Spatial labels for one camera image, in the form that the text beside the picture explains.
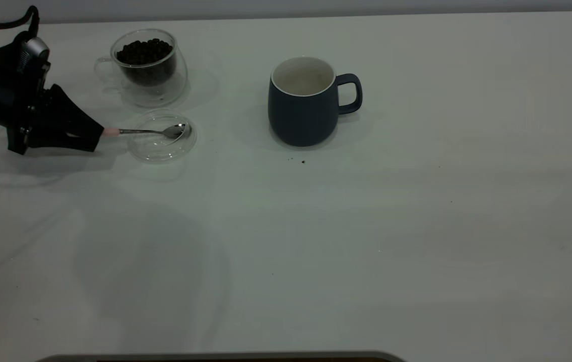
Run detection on pink handled metal spoon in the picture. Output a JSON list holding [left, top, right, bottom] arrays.
[[103, 123, 187, 140]]

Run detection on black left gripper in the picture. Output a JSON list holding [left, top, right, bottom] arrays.
[[7, 74, 105, 154]]

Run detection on clear double-wall glass cup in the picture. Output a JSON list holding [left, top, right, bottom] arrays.
[[95, 29, 188, 108]]

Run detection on dark grey-blue ceramic mug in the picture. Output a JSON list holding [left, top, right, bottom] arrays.
[[267, 56, 363, 148]]

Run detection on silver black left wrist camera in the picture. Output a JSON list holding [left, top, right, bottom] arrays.
[[0, 33, 51, 76]]

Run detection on clear round glass lid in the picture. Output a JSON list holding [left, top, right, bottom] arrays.
[[126, 110, 198, 163]]

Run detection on dark roasted coffee beans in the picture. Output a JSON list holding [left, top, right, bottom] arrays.
[[116, 38, 177, 86]]

